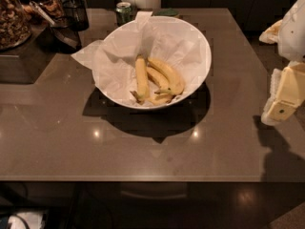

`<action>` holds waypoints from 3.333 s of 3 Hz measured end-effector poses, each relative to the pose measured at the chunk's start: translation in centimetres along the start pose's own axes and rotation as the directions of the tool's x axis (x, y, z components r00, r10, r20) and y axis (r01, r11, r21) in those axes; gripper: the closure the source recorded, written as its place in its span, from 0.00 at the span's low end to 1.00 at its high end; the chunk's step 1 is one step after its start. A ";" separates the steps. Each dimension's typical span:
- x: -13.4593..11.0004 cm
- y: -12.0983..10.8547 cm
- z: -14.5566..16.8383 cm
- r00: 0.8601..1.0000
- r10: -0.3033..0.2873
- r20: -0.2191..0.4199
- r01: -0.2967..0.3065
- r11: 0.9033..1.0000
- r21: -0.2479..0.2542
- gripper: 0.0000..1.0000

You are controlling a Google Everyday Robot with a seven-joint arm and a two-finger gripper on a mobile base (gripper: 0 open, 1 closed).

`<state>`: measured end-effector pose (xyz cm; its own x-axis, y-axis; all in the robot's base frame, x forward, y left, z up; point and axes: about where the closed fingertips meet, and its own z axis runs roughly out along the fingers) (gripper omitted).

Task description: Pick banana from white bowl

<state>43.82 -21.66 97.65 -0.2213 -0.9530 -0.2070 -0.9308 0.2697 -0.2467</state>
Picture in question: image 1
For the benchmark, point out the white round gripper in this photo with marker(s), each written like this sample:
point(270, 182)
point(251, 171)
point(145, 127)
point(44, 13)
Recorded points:
point(294, 33)

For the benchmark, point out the yellow banana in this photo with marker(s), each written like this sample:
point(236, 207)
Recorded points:
point(176, 83)
point(160, 95)
point(143, 88)

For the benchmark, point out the white bowl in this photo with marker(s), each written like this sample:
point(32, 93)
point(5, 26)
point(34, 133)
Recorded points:
point(170, 39)

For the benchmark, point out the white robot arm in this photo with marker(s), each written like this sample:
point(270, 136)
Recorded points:
point(291, 37)

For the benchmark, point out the green lid container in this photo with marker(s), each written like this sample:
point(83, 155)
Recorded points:
point(167, 12)

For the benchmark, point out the green soda can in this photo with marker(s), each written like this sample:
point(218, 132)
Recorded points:
point(123, 12)

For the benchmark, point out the white paper liner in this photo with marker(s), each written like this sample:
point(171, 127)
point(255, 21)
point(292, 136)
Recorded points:
point(149, 63)

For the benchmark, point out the snack jar behind tongs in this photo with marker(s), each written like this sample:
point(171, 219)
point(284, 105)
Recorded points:
point(53, 8)

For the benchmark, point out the metal tongs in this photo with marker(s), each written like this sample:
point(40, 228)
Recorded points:
point(42, 13)

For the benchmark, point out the white cloth on floor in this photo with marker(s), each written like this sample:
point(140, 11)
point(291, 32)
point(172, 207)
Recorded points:
point(26, 220)

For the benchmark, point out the black wire mesh basket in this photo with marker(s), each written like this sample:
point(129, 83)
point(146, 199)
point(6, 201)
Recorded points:
point(76, 11)

